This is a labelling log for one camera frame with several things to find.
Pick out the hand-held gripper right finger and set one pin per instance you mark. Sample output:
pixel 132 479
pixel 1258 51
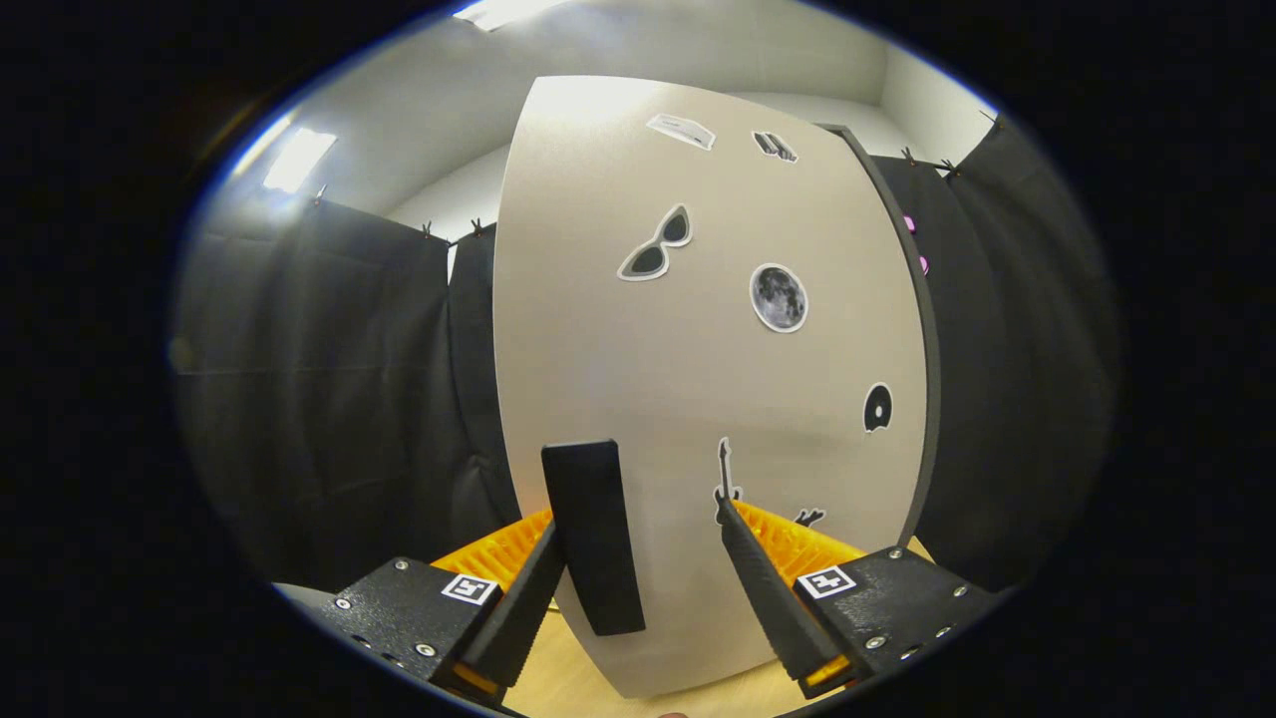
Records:
pixel 768 598

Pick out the large ceiling light panel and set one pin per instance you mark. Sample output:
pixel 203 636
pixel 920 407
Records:
pixel 503 12

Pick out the small ceiling light panel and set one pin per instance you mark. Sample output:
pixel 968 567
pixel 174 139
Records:
pixel 299 160

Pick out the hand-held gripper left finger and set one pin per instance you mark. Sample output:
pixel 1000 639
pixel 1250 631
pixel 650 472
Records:
pixel 518 618

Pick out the beige shoe cabinet door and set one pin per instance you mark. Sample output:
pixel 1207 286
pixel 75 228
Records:
pixel 618 349

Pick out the black backdrop cloth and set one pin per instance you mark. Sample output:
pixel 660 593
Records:
pixel 319 399

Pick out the dark grey shoe cabinet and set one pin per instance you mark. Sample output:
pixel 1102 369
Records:
pixel 934 379

